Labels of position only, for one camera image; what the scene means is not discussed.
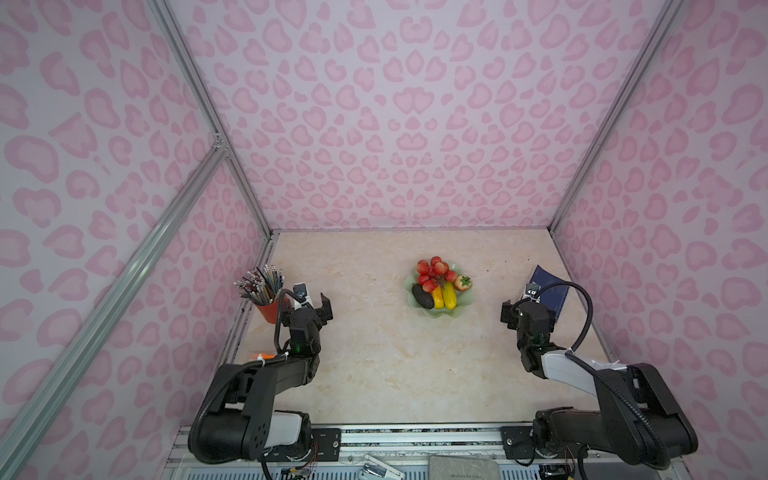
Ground red fake strawberry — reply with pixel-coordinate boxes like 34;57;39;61
453;274;473;292

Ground dark fake avocado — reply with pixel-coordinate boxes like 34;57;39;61
411;283;435;310

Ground red fake lychee bunch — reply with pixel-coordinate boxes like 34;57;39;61
416;256;459;293

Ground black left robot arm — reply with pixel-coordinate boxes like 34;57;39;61
188;290;333;465

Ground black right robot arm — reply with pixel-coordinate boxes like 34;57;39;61
500;298;699;470

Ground green scalloped fruit bowl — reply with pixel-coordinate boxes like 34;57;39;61
404;269;475;318

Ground blue notebook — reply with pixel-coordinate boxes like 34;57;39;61
530;265;569;319

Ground red pencil cup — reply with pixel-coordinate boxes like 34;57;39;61
256;299;285;325

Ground grey pad at front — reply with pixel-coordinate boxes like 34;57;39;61
428;456;501;480

